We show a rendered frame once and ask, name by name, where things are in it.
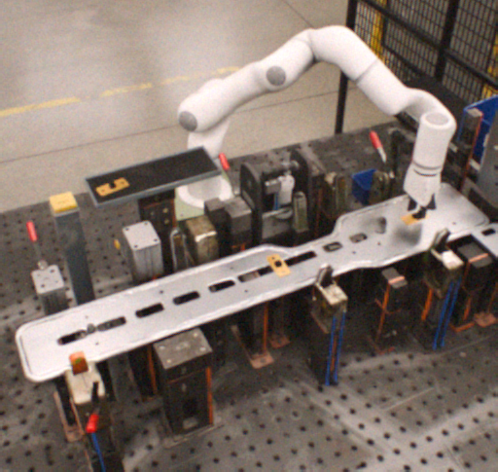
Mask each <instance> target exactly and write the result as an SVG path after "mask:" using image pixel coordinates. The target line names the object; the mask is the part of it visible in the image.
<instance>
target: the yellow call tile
mask: <svg viewBox="0 0 498 472"><path fill-rule="evenodd" d="M50 202H51V205H52V207H53V211H54V212H59V211H63V210H66V209H70V208H74V207H76V203H75V201H74V198H73V196H72V194H71V192H68V193H64V194H60V195H57V196H52V197H50Z"/></svg>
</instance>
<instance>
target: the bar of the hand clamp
mask: <svg viewBox="0 0 498 472"><path fill-rule="evenodd" d="M404 140H405V136H404V135H403V134H402V133H401V130H400V129H398V128H397V127H395V128H392V129H388V130H386V146H385V166H384V172H385V173H386V174H388V175H389V183H388V184H390V183H391V169H392V168H393V172H394V173H395V176H394V177H393V180H394V181H395V182H397V181H398V171H399V156H400V144H401V143H403V142H404Z"/></svg>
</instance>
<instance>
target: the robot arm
mask: <svg viewBox="0 0 498 472"><path fill-rule="evenodd" d="M322 61H324V62H327V63H330V64H335V65H337V66H338V67H339V68H340V69H341V70H342V71H343V72H344V74H345V76H346V77H348V78H349V79H350V80H351V81H352V82H353V83H354V84H355V85H356V86H357V87H358V88H359V89H360V90H361V91H362V92H363V93H364V94H365V96H366V97H368V98H369V99H370V100H371V101H372V102H373V103H374V104H375V106H376V107H377V108H378V109H380V110H381V111H382V112H383V113H385V114H387V116H394V114H397V113H399V112H401V111H406V112H409V113H412V114H413V116H414V117H416V118H417V119H418V120H419V121H420V125H419V129H418V134H417V139H416V144H415V149H414V154H413V160H412V164H411V166H410V168H409V169H408V172H407V175H406V179H405V184H404V189H405V191H406V192H407V193H408V200H409V202H408V207H407V211H413V210H415V209H416V208H417V204H418V203H419V204H420V209H418V211H417V215H416V221H419V219H422V218H425V216H426V212H427V210H436V209H437V206H436V200H437V197H438V193H439V188H440V171H441V170H442V168H443V164H444V160H445V151H446V147H447V144H448V141H449V139H450V138H451V136H452V134H453V133H455V130H456V122H455V120H454V118H452V117H451V116H450V113H449V112H448V111H447V110H446V109H445V108H444V107H443V106H442V104H441V103H440V102H439V101H438V100H437V99H436V98H435V97H434V96H431V95H430V94H428V93H426V91H421V90H415V89H408V88H406V87H404V86H403V85H402V84H401V83H400V82H399V81H398V79H397V78H396V77H395V76H394V75H393V74H392V73H391V71H389V70H388V69H387V68H386V66H385V65H384V64H383V63H382V62H381V61H380V60H379V59H378V58H377V57H376V56H375V55H374V54H373V53H372V50H371V49H370V48H368V47H367V46H366V45H365V44H364V43H363V42H362V41H361V40H360V39H359V38H358V37H357V36H356V35H355V34H354V33H353V32H352V31H350V30H349V28H346V27H343V26H338V25H335V26H329V27H324V28H320V29H311V28H310V29H307V30H306V31H304V32H302V33H300V34H298V35H296V36H295V37H293V38H292V39H291V40H290V41H288V42H287V43H286V44H284V45H283V46H282V47H280V48H279V49H278V50H277V51H275V52H274V54H272V55H271V56H269V57H268V58H266V59H263V60H261V61H258V62H253V63H251V64H249V65H247V66H245V67H242V68H241V69H239V70H237V71H235V72H234V73H232V75H230V76H229V77H228V78H226V79H225V80H219V79H215V80H211V81H209V82H207V83H205V84H204V85H203V86H200V87H199V88H198V89H197V90H195V91H194V92H193V93H191V94H190V96H189V97H188V98H186V99H185V100H184V101H183V102H182V104H180V105H179V107H178V110H177V120H178V123H179V125H180V126H181V127H183V128H184V129H185V130H187V131H189V132H190V135H189V139H188V149H190V148H194V147H197V146H201V145H204V147H205V148H206V149H207V151H208V152H209V153H210V154H211V156H212V157H213V158H214V161H215V162H216V163H217V165H218V166H219V167H220V168H221V169H222V166H221V163H220V161H219V157H218V156H219V154H220V153H222V143H224V137H225V134H226V132H227V130H228V127H229V125H230V122H231V118H232V114H233V111H234V110H236V109H238V108H239V107H241V106H242V105H245V104H247V103H249V102H251V101H252V100H254V99H257V98H259V97H261V96H263V94H266V93H269V92H278V91H282V90H285V89H287V88H288V87H290V86H292V85H293V84H294V83H295V82H296V81H297V80H298V79H299V78H300V77H301V76H302V75H303V73H304V72H306V71H307V70H308V69H310V68H311V67H312V66H313V65H315V64H317V63H319V62H322ZM178 196H179V198H180V201H182V202H183V203H185V204H186V205H188V206H190V207H193V208H197V209H204V202H205V201H207V200H209V199H212V198H216V197H219V198H220V200H226V199H228V198H229V197H230V196H231V187H230V185H229V183H228V182H227V181H225V180H224V178H221V175H218V176H214V177H211V178H207V180H204V181H199V182H196V183H193V184H190V185H187V186H183V187H179V188H178ZM425 205H426V206H425Z"/></svg>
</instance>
